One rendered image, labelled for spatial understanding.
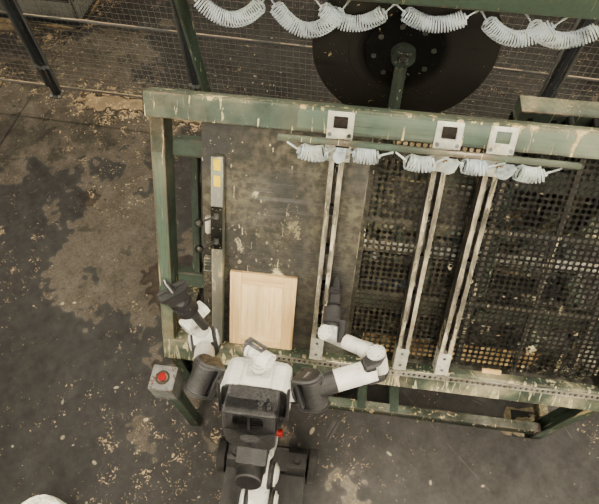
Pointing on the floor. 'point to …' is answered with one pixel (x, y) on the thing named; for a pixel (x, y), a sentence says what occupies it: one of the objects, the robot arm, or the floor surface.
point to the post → (187, 410)
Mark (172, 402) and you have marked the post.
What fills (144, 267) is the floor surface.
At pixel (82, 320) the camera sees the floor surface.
